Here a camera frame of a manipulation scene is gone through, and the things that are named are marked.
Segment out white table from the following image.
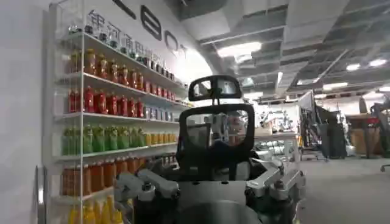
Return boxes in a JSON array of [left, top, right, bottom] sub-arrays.
[[253, 131, 299, 164]]

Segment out person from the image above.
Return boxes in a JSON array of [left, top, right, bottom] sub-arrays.
[[210, 111, 248, 147]]

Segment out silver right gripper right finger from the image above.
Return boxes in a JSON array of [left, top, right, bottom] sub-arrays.
[[246, 158, 307, 200]]

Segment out white shelf with drink bottles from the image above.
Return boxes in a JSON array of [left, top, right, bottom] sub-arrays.
[[45, 1, 191, 224]]

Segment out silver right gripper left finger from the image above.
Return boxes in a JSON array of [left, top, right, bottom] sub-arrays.
[[115, 168, 181, 202]]

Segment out brown wooden crate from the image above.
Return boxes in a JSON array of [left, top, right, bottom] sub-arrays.
[[347, 113, 390, 156]]

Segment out black mesh office chair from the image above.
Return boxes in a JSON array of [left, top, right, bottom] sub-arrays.
[[175, 75, 260, 182]]

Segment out cardboard box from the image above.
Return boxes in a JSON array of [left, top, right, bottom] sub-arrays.
[[255, 124, 274, 136]]

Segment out black equipment rack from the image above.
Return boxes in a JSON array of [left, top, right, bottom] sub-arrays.
[[299, 90, 349, 160]]

